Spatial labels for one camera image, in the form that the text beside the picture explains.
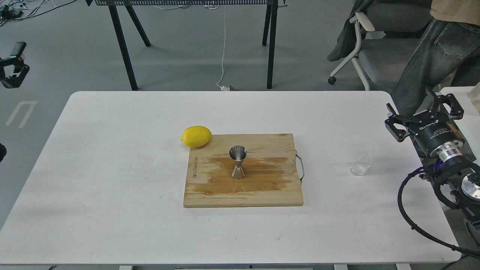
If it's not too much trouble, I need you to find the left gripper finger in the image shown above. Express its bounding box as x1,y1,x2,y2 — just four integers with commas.
0,41,30,89

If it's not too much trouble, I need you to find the yellow lemon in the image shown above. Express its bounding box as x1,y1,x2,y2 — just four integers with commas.
181,125,212,148

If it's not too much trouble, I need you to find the person in grey clothes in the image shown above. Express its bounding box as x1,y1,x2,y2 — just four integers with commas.
391,0,480,116

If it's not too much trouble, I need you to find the bamboo cutting board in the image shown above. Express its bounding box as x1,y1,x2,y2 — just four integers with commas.
183,133,303,207

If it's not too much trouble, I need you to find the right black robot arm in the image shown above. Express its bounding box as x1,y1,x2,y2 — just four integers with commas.
385,93,479,258

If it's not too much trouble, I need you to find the white hanging cable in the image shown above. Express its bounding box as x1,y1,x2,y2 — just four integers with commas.
215,5,230,91

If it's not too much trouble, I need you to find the small clear measuring cup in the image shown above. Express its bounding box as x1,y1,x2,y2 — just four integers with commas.
349,152,373,176

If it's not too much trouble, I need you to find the grey office chair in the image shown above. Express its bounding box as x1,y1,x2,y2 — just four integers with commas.
327,0,432,91

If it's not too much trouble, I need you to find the steel double jigger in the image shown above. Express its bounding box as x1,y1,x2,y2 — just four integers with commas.
229,145,248,179

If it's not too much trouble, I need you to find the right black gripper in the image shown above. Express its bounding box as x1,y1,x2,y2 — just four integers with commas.
384,87,465,160

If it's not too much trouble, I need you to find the black metal frame table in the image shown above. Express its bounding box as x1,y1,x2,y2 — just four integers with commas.
85,0,286,91

